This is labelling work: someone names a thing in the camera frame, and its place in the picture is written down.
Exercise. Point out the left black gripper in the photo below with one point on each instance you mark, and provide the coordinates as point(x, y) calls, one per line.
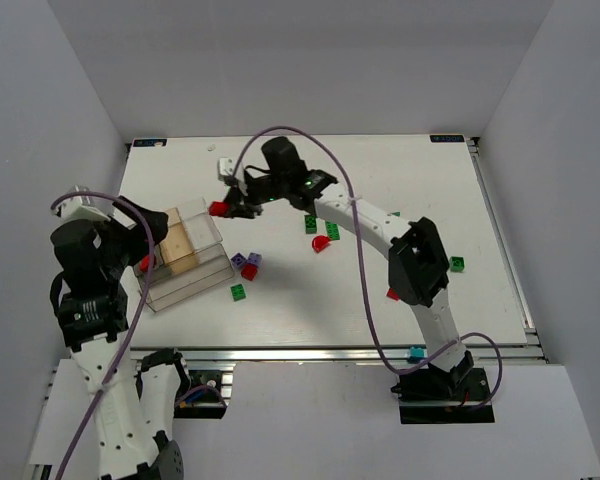
point(143, 232)

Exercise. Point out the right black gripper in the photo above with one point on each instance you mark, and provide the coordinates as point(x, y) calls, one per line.
point(245, 191)

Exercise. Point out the red long lego brick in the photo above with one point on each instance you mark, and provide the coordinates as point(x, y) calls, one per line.
point(219, 209)

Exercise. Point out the small red lego brick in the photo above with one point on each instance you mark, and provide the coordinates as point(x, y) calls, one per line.
point(249, 272)

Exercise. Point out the red round lego piece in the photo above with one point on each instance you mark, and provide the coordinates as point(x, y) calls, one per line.
point(320, 243)

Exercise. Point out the small red sloped lego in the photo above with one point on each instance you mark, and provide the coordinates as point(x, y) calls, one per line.
point(392, 295)

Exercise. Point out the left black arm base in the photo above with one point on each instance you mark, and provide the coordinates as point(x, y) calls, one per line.
point(208, 395)

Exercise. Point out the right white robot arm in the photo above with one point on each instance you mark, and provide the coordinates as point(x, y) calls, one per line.
point(417, 262)

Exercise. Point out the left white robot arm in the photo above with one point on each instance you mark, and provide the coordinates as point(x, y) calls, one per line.
point(131, 407)

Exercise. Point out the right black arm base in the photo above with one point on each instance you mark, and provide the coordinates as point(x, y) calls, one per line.
point(424, 400)

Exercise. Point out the clear plastic container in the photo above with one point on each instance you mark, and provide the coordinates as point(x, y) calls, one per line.
point(166, 289)

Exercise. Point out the purple lego brick left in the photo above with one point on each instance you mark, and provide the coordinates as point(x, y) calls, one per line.
point(238, 261)

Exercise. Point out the purple lego brick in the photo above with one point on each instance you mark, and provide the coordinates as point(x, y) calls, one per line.
point(254, 259)
point(238, 261)

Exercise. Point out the purple lego brick right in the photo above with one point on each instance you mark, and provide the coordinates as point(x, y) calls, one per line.
point(254, 259)

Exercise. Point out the left blue corner label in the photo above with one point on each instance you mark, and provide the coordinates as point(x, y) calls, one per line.
point(149, 143)

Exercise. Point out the blue corner label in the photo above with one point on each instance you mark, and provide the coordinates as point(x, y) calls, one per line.
point(446, 138)
point(149, 143)

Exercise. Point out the green long lego brick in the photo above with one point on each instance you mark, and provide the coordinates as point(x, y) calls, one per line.
point(332, 231)

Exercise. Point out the right blue corner label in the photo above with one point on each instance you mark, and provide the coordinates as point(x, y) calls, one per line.
point(446, 138)

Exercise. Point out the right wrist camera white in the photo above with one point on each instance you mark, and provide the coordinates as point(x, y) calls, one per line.
point(225, 169)

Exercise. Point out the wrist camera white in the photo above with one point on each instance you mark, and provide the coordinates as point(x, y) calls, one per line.
point(80, 207)
point(225, 169)

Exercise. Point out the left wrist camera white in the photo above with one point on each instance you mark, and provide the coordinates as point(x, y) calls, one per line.
point(80, 207)

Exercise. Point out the aluminium front rail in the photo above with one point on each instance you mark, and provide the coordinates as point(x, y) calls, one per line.
point(529, 352)

